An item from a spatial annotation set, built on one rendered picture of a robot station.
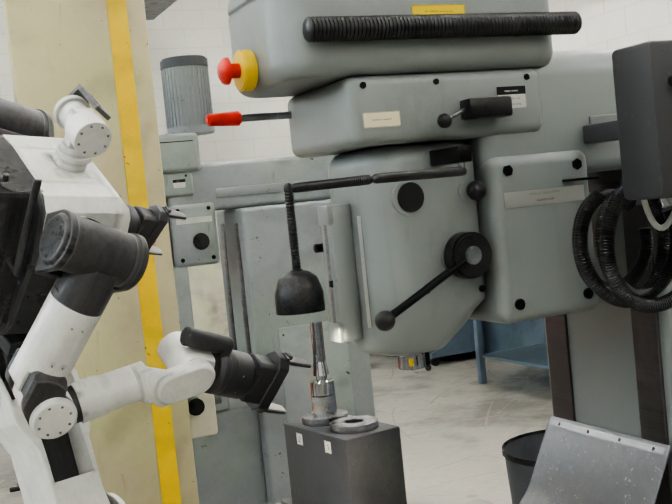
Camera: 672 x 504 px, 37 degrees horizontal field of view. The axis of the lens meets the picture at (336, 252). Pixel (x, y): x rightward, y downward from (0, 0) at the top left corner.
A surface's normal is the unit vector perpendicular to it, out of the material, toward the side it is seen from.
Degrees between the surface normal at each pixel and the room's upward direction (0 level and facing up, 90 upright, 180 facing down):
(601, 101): 90
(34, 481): 90
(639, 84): 90
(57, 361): 117
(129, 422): 90
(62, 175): 34
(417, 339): 122
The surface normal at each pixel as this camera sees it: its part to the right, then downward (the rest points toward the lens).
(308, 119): -0.90, 0.11
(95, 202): 0.60, -0.27
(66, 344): 0.51, 0.44
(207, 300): 0.41, 0.00
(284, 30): -0.44, 0.09
